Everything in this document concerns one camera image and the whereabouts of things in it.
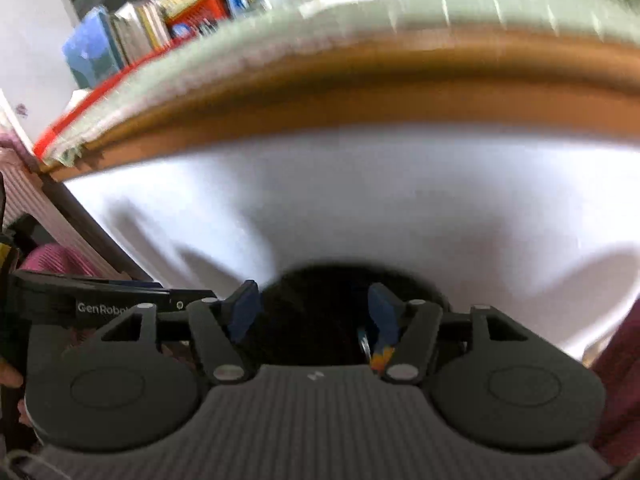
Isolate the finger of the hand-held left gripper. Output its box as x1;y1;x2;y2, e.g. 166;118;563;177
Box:
162;287;221;312

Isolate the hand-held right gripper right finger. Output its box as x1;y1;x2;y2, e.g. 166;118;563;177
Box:
367;282;532;386

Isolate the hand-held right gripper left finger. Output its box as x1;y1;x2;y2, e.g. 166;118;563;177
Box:
101;280;262;386

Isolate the white trash bag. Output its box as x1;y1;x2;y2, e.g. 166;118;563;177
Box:
64;124;640;363

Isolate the row of large thin books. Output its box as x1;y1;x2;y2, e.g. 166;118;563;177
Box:
61;2;172;89

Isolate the person's left hand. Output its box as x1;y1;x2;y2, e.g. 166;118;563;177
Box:
0;360;37;428

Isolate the pink knit clothing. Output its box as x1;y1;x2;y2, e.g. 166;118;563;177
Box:
20;242;102;279

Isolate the maroon clothing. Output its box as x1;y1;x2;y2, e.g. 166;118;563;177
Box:
582;299;640;467

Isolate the red plastic crate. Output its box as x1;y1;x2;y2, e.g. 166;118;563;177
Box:
167;0;232;37

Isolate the red bed rail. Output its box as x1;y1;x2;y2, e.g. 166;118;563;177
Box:
32;67;137;159

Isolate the wooden bed frame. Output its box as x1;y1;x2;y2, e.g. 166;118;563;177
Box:
42;25;640;184

